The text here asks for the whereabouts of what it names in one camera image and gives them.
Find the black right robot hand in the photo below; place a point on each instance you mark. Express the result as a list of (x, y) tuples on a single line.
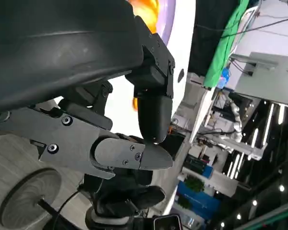
[(120, 191)]

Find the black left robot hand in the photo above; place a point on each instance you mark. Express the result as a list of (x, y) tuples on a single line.
[(62, 55)]

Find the orange toy bread roll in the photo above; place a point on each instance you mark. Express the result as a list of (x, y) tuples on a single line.
[(145, 12)]

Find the black stand pole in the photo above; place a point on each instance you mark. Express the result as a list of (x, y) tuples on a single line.
[(52, 213)]

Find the black monitor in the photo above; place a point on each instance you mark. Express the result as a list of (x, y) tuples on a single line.
[(174, 146)]

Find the green plant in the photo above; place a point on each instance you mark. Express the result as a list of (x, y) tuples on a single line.
[(194, 184)]

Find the blue box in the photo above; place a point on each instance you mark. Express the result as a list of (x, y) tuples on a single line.
[(199, 203)]

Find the grey round stand base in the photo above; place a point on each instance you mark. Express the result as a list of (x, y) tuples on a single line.
[(28, 194)]

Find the lilac plate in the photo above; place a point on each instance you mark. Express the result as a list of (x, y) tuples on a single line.
[(166, 19)]

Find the black cloth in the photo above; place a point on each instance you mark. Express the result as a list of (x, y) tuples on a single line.
[(206, 40)]

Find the small blue device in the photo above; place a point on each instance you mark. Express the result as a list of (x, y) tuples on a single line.
[(225, 76)]

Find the green cloth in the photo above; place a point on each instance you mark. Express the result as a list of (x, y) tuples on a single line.
[(220, 48)]

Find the grey machine cabinet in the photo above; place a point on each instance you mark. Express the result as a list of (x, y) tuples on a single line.
[(264, 79)]

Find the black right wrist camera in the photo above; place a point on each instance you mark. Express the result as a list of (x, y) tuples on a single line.
[(166, 222)]

